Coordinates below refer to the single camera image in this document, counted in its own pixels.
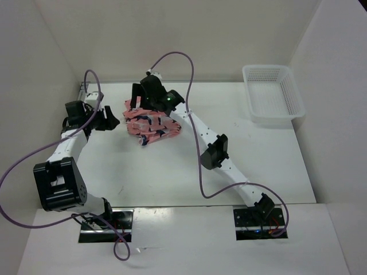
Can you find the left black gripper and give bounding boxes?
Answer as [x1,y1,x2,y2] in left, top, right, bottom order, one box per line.
[83,105,120,131]

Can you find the pink shark print shorts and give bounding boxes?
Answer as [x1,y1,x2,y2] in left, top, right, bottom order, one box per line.
[123,99,182,146]

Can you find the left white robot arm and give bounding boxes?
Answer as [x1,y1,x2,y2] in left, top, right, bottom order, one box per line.
[33,100,120,229]

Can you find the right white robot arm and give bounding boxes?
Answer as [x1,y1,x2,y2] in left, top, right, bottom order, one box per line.
[128,73,275,225]

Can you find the white plastic basket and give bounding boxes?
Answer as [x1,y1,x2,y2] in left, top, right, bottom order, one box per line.
[242,65,306,124]

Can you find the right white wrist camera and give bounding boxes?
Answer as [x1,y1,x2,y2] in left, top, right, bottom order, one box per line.
[146,69,162,81]

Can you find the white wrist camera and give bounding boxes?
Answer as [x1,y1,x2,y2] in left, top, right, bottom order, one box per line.
[84,91,104,109]
[146,69,162,81]

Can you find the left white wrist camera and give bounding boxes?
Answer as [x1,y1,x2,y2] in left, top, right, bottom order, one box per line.
[84,91,104,109]

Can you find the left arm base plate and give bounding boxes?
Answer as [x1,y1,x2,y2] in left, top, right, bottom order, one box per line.
[74,209,134,243]

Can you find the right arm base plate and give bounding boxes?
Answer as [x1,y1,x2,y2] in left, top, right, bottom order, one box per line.
[233,207,288,241]

